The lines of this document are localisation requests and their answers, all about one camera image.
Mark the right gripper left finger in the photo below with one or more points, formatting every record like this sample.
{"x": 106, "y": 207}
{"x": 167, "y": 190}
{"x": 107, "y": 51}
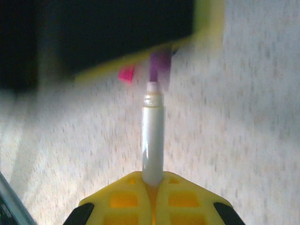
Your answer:
{"x": 112, "y": 206}

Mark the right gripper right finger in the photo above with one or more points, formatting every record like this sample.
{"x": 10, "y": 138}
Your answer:
{"x": 192, "y": 206}

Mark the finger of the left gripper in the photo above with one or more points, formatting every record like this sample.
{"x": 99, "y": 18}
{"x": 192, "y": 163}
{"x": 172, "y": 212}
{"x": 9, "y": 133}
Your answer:
{"x": 117, "y": 30}

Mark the purple pen cap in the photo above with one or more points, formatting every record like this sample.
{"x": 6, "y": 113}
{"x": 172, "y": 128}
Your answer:
{"x": 155, "y": 65}

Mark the purple felt-tip marker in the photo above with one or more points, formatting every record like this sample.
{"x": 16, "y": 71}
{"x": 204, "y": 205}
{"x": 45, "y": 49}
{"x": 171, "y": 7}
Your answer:
{"x": 152, "y": 140}

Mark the aluminium side rail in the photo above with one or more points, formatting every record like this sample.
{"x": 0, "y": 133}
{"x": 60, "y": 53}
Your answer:
{"x": 14, "y": 201}

